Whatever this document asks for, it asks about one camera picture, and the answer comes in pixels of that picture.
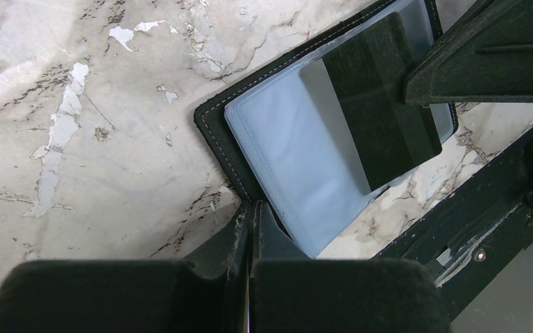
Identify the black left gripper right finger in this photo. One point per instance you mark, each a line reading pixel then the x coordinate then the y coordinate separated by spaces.
pixel 291 292

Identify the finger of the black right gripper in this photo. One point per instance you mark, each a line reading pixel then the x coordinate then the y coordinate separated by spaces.
pixel 486 56

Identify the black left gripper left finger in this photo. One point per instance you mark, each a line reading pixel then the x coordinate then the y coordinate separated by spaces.
pixel 203 292

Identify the black card holder wallet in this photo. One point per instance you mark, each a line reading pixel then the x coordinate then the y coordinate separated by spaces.
pixel 274 146

